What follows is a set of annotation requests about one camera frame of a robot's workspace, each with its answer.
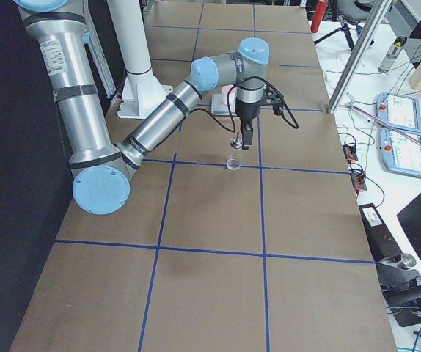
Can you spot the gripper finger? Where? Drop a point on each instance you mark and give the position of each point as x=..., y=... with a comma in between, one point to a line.
x=241, y=134
x=247, y=135

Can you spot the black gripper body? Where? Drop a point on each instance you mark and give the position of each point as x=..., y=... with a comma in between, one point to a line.
x=247, y=111

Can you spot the pink plastic cup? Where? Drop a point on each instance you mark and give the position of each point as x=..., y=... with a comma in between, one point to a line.
x=228, y=94

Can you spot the clear glass sauce bottle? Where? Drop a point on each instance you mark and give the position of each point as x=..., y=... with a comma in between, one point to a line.
x=235, y=154

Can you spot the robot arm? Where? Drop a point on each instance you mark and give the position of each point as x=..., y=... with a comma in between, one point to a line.
x=101, y=169

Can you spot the grey digital kitchen scale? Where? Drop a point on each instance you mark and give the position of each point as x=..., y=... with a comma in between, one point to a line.
x=219, y=105

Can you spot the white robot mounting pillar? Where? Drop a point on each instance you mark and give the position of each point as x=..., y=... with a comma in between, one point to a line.
x=142, y=91

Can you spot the orange terminal block far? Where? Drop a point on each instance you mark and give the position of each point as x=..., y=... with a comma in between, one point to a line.
x=350, y=153

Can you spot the orange terminal block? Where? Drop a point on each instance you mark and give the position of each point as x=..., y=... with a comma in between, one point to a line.
x=358, y=180
x=350, y=153

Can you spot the orange terminal block near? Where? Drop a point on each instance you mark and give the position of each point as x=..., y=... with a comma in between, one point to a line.
x=358, y=180

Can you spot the black tripod leg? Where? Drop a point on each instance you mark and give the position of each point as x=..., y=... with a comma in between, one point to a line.
x=345, y=29

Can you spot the red cylinder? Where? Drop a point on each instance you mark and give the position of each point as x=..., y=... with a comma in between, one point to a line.
x=319, y=13

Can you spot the lower blue teach pendant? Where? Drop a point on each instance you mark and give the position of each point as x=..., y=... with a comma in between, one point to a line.
x=399, y=154

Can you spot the blue teach pendant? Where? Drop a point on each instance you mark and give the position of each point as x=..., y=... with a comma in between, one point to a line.
x=399, y=154
x=399, y=110

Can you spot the upper blue teach pendant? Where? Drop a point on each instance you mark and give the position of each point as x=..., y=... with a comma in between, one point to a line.
x=399, y=110

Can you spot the metal rod green tip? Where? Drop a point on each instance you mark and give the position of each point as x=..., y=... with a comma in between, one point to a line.
x=385, y=124

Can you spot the clear bottle green cap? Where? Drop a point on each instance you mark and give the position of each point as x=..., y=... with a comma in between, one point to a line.
x=392, y=54

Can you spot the black box white label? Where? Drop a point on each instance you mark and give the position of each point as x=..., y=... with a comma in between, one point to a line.
x=381, y=241

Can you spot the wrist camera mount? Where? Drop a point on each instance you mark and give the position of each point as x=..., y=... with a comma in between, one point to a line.
x=271, y=97

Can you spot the aluminium frame post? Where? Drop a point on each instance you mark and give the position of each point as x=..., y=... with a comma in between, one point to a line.
x=376, y=15

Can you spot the black camera stand clamp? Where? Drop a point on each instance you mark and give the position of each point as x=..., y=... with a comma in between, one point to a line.
x=401, y=287

